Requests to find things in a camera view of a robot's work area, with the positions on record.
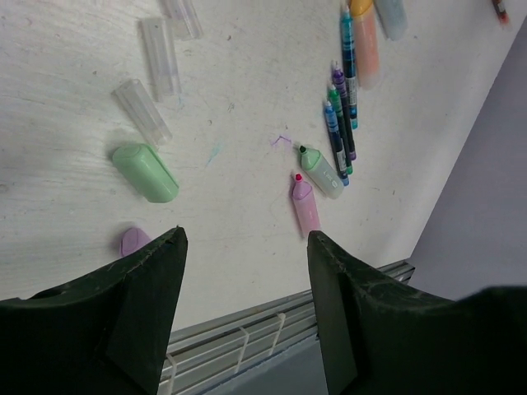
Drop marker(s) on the blue highlighter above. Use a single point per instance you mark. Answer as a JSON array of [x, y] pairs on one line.
[[393, 18]]

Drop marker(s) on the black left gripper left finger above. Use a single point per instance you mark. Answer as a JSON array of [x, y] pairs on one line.
[[103, 333]]

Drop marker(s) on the green highlighter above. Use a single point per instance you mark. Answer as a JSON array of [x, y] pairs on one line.
[[320, 172]]

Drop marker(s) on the teal thin pen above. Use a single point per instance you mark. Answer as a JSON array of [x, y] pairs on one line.
[[349, 62]]

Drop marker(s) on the purple thin pen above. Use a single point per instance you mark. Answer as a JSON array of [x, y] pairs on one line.
[[339, 81]]

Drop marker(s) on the purple highlighter cap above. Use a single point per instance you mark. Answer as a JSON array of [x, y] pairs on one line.
[[132, 240]]

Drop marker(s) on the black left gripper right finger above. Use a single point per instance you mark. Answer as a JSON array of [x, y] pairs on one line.
[[380, 336]]

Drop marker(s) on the green thin pen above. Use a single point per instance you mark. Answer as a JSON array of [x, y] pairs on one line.
[[335, 100]]

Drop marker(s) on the aluminium frame rails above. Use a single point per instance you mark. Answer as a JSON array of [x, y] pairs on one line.
[[201, 357]]

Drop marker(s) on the green highlighter cap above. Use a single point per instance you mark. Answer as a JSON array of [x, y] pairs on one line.
[[141, 166]]

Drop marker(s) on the blue thin pen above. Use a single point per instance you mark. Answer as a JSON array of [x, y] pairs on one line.
[[336, 142]]

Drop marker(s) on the orange pink highlighter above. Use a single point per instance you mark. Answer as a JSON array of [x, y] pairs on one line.
[[366, 47]]

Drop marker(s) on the clear pen cap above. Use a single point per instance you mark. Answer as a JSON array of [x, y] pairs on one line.
[[181, 20], [159, 44], [138, 105]]

